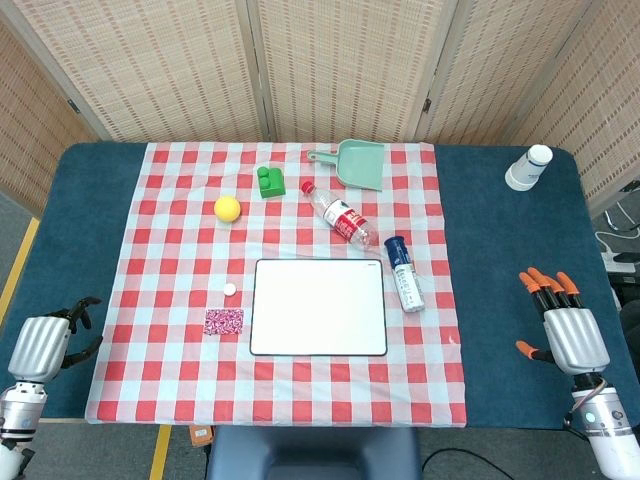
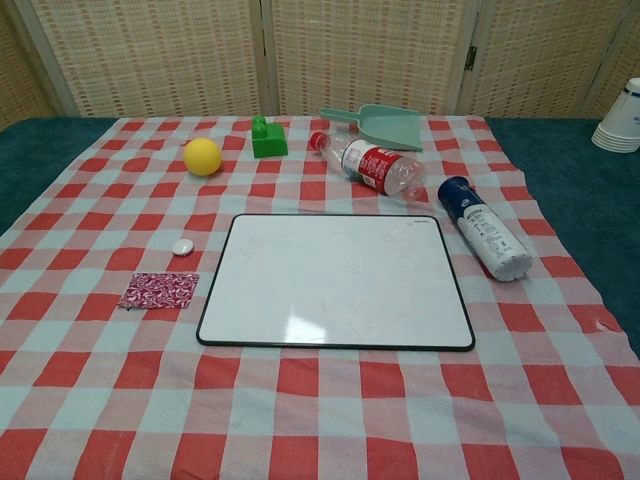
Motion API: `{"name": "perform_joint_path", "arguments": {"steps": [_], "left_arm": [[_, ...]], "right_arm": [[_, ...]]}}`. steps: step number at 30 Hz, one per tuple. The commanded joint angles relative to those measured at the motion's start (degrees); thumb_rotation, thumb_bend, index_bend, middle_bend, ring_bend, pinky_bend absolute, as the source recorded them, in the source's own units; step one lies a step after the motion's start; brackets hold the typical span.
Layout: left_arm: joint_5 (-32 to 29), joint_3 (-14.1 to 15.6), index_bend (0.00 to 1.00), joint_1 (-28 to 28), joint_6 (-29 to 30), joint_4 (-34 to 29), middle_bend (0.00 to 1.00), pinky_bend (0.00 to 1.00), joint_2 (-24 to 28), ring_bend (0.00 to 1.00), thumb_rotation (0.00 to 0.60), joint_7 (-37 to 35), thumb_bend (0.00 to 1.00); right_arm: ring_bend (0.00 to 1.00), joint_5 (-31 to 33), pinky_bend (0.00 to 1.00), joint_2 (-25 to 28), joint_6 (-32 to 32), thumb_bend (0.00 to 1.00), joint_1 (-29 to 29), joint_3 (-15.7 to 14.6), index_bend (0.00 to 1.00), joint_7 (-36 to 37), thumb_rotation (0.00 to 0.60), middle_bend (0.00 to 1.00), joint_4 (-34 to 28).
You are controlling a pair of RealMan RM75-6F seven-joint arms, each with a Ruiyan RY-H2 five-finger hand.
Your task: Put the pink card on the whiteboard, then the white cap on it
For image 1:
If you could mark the metal screen hinge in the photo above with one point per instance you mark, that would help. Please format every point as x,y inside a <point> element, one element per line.
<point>427,105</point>
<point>74,106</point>

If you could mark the dark blue table cover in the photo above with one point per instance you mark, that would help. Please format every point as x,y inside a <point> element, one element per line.
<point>500,240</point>

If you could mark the small white bottle cap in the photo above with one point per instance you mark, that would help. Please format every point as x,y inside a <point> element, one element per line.
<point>229,289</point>

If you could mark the clear bottle red label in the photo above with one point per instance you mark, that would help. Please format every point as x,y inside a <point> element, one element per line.
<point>342,217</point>

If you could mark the blue white cylindrical can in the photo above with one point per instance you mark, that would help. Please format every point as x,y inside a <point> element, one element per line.
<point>406,277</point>

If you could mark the mint green dustpan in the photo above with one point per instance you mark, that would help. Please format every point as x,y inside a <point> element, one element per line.
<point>361,165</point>

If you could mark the yellow ball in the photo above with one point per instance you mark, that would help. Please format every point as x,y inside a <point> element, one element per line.
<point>227,208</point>

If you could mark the small orange box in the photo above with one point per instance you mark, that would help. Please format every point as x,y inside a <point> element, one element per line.
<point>200,436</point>

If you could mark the right silver hand orange fingertips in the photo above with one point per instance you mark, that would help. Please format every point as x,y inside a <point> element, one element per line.
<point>575,340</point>

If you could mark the green toy building block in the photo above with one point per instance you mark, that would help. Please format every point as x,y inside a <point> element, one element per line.
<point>271,186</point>

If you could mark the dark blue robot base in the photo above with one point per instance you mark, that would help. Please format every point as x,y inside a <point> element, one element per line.
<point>310,452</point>

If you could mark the white rectangular board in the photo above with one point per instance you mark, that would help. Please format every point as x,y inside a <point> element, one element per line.
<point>318,307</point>

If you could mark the white power strip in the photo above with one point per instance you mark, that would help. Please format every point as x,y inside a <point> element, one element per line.
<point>620,261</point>

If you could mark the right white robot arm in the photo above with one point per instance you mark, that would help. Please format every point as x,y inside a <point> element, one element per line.
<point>607,430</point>

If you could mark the white paper cup stack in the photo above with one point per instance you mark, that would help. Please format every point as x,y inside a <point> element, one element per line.
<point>527,167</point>

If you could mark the left silver hand black fingers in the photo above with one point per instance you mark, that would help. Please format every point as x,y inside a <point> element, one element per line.
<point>37,345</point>

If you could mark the red white checkered tablecloth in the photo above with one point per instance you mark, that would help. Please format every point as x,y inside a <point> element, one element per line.
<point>170,260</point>

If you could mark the woven folding screen panel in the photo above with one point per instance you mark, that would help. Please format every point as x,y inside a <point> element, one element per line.
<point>610,100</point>
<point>30,125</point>
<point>165,75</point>
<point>345,70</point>
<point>500,75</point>

